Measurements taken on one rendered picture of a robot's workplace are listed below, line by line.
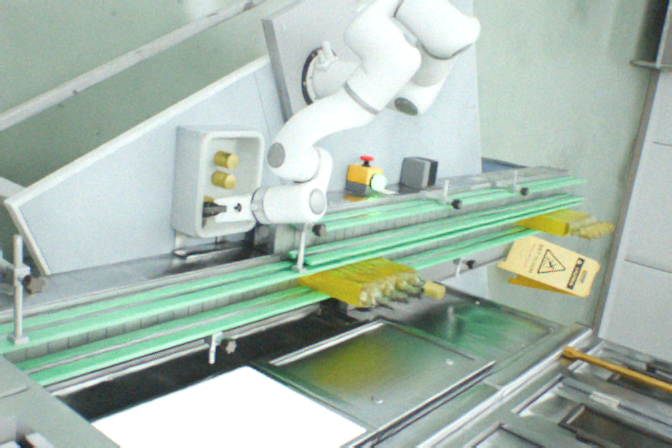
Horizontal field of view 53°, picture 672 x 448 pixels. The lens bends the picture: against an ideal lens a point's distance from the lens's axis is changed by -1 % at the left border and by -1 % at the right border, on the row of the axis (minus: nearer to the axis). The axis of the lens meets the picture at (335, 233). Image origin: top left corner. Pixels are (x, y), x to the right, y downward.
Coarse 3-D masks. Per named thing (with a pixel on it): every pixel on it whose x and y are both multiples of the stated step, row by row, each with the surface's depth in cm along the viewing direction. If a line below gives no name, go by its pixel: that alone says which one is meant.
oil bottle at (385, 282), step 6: (354, 264) 167; (348, 270) 163; (354, 270) 162; (360, 270) 163; (366, 270) 163; (372, 270) 164; (366, 276) 160; (372, 276) 160; (378, 276) 160; (384, 276) 161; (378, 282) 158; (384, 282) 158; (390, 282) 159; (384, 288) 157; (390, 288) 158
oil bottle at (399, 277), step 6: (360, 264) 168; (366, 264) 168; (372, 264) 169; (378, 264) 169; (378, 270) 165; (384, 270) 165; (390, 270) 166; (396, 270) 166; (390, 276) 162; (396, 276) 162; (402, 276) 163; (396, 282) 162; (402, 282) 162
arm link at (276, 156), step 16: (336, 96) 123; (352, 96) 120; (304, 112) 122; (320, 112) 121; (336, 112) 121; (352, 112) 121; (368, 112) 122; (288, 128) 123; (304, 128) 121; (320, 128) 120; (336, 128) 121; (352, 128) 123; (272, 144) 125; (288, 144) 122; (304, 144) 121; (272, 160) 124; (288, 160) 122; (304, 160) 125; (288, 176) 125; (304, 176) 127
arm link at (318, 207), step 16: (320, 160) 128; (320, 176) 129; (272, 192) 131; (288, 192) 128; (304, 192) 126; (320, 192) 128; (272, 208) 130; (288, 208) 127; (304, 208) 126; (320, 208) 128
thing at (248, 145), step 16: (208, 144) 147; (224, 144) 151; (240, 144) 153; (256, 144) 150; (208, 160) 148; (240, 160) 153; (256, 160) 151; (208, 176) 149; (240, 176) 154; (256, 176) 152; (208, 192) 151; (224, 192) 154; (240, 192) 155; (208, 224) 149; (224, 224) 151; (240, 224) 153
